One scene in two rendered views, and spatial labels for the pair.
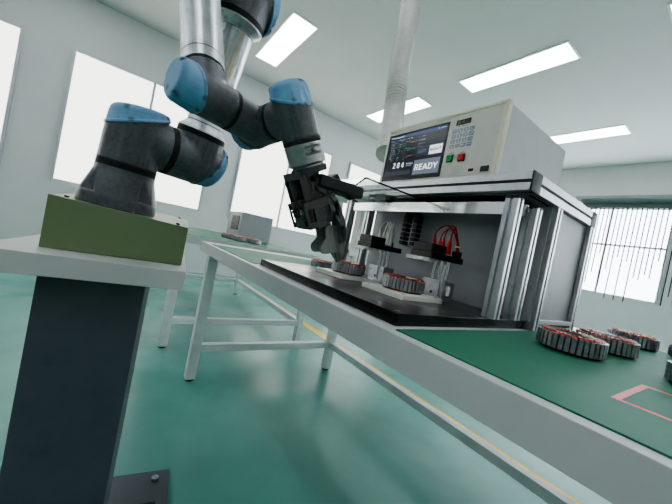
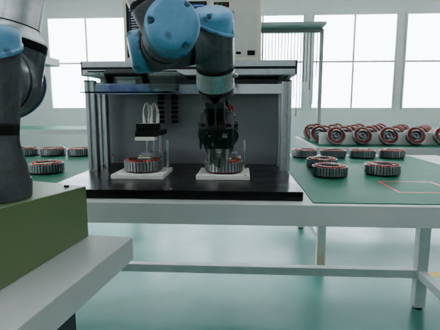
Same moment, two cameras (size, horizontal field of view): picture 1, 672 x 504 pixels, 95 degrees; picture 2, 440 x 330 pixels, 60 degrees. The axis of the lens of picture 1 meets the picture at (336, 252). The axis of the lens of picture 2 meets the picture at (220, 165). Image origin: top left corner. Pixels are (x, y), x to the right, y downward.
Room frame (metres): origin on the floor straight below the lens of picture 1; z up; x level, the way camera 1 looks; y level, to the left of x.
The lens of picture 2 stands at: (0.13, 0.69, 0.96)
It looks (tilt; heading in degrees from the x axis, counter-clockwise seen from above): 8 degrees down; 308
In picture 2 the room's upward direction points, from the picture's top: straight up
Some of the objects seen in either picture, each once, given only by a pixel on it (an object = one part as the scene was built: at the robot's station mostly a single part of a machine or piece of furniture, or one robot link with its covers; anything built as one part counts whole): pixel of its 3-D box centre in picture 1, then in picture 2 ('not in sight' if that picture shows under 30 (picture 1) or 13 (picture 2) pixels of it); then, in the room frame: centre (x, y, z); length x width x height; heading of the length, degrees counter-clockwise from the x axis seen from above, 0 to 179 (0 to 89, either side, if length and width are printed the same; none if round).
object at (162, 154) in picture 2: (380, 273); (154, 159); (1.09, -0.17, 0.80); 0.07 x 0.05 x 0.06; 35
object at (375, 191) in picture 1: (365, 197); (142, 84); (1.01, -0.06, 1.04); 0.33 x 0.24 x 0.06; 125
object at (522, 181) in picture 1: (456, 203); (195, 74); (1.09, -0.38, 1.09); 0.68 x 0.44 x 0.05; 35
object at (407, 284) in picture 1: (403, 283); (224, 165); (0.81, -0.19, 0.80); 0.11 x 0.11 x 0.04
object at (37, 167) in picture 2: (322, 264); (46, 166); (1.40, 0.05, 0.77); 0.11 x 0.11 x 0.04
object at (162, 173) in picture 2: (347, 275); (143, 172); (1.01, -0.05, 0.78); 0.15 x 0.15 x 0.01; 35
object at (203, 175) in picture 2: (401, 292); (224, 173); (0.81, -0.19, 0.78); 0.15 x 0.15 x 0.01; 35
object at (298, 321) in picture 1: (217, 273); not in sight; (2.97, 1.08, 0.37); 1.85 x 1.10 x 0.75; 35
